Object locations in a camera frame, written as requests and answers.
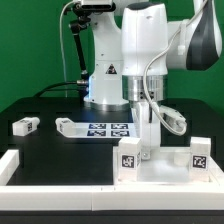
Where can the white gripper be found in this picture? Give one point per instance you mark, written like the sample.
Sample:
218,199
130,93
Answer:
147,128

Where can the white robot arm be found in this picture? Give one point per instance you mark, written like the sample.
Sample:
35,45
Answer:
135,47

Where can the white tag base sheet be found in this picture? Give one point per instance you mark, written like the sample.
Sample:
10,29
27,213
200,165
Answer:
101,130

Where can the white U-shaped fence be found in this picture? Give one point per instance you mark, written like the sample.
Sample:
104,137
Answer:
143,196

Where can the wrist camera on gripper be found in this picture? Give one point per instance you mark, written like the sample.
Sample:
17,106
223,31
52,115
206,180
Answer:
174,119

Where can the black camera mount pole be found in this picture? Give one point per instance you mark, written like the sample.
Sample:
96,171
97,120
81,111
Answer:
83,12

